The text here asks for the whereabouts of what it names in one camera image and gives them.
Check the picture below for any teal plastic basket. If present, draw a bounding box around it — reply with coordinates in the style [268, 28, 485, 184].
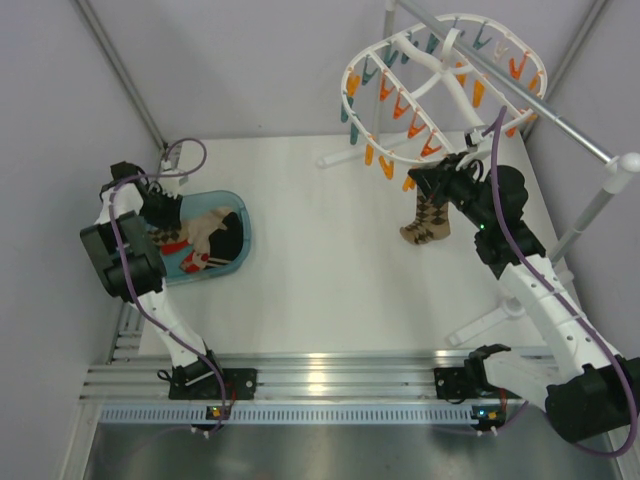
[149, 190, 252, 285]

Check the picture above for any orange clothes peg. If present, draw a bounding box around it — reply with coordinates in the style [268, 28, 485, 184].
[402, 176, 416, 192]
[378, 155, 395, 180]

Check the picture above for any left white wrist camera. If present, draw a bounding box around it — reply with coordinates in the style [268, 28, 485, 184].
[159, 144, 188, 185]

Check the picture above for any red white sock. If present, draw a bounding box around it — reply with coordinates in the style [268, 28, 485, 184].
[160, 240, 209, 275]

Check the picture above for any aluminium rail frame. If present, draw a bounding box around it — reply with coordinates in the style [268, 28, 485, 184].
[79, 142, 581, 404]

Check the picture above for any white round clip hanger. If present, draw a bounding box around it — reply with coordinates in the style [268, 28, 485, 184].
[340, 13, 547, 172]

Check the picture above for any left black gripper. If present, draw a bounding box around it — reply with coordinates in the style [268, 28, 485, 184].
[137, 186, 182, 231]

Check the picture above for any brown checkered sock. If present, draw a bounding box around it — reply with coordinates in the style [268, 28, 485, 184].
[149, 229, 184, 247]
[399, 192, 451, 245]

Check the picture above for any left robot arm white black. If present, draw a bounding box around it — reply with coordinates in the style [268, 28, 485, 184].
[80, 162, 226, 400]

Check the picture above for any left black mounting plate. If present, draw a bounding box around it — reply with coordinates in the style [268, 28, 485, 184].
[157, 368, 257, 400]

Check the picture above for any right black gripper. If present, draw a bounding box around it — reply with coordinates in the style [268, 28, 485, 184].
[412, 151, 494, 230]

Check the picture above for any black striped sock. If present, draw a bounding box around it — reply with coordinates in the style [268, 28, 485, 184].
[207, 212, 244, 269]

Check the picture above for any black mounting plate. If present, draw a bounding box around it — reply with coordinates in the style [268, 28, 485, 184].
[157, 368, 257, 400]
[433, 367, 478, 404]

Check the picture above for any silver hanging rail rod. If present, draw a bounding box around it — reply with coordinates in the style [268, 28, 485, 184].
[397, 0, 640, 171]

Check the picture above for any perforated grey cable duct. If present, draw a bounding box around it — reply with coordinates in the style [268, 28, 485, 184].
[100, 403, 506, 426]

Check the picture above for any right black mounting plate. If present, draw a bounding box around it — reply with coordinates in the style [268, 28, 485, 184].
[433, 367, 478, 404]

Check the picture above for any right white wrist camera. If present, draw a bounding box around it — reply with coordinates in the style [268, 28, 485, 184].
[455, 127, 496, 171]

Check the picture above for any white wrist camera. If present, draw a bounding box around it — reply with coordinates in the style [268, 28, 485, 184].
[455, 127, 496, 171]
[159, 144, 188, 185]

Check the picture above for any beige sock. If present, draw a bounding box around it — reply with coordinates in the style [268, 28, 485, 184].
[187, 207, 233, 254]

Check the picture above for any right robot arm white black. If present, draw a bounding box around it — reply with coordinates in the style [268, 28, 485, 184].
[409, 155, 639, 444]

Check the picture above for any white rack base foot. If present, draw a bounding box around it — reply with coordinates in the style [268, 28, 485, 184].
[447, 297, 525, 347]

